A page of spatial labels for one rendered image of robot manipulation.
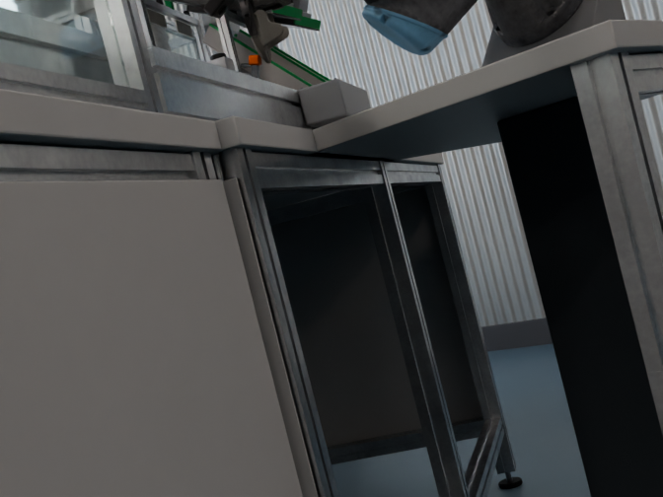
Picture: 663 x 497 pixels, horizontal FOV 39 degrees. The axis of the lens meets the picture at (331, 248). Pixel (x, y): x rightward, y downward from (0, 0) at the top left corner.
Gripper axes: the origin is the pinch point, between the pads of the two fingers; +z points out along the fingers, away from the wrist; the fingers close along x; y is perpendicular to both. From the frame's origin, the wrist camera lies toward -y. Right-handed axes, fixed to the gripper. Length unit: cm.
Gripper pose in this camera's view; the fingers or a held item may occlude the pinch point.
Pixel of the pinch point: (262, 57)
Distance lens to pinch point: 174.2
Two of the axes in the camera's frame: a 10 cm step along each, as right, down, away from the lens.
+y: 9.4, -2.4, -2.6
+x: 2.5, -0.7, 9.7
